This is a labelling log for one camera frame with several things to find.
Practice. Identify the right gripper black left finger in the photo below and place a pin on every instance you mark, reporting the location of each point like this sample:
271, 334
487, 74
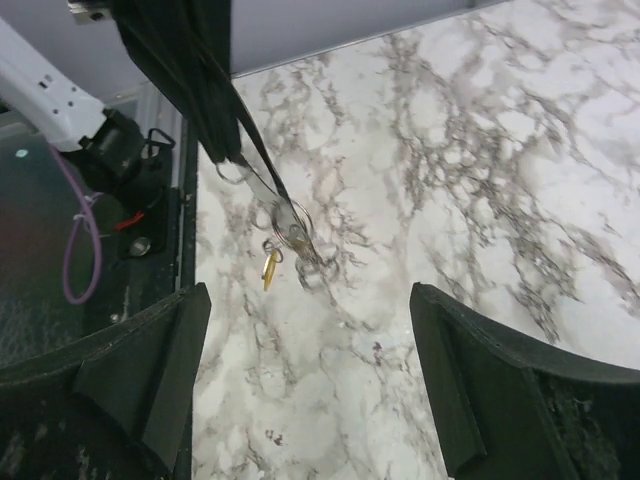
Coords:
47, 430

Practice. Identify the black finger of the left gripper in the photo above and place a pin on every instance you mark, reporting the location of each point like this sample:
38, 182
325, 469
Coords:
212, 21
160, 37

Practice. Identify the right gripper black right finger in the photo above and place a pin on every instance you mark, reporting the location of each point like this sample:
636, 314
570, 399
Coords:
509, 406

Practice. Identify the yellow key tag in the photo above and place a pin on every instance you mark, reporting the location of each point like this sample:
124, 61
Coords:
270, 265

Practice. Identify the large metal key ring band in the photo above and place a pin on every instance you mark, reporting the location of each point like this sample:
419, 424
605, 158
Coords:
290, 222

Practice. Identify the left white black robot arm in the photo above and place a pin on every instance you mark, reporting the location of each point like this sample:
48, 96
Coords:
68, 117

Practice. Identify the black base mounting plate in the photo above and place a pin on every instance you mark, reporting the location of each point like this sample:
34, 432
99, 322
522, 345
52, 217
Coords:
160, 240

